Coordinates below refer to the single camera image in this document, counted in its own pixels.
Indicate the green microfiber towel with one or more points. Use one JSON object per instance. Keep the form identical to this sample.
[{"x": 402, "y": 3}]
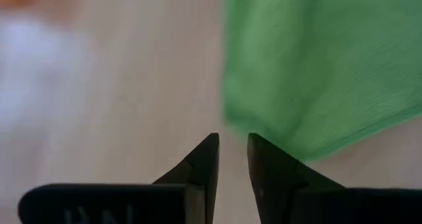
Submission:
[{"x": 313, "y": 69}]

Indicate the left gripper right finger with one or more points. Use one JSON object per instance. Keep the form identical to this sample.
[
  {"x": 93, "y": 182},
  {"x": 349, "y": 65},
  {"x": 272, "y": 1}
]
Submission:
[{"x": 296, "y": 201}]

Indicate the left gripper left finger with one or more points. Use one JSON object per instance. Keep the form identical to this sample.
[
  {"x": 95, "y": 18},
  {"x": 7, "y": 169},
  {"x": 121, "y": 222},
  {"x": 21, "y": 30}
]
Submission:
[{"x": 178, "y": 201}]

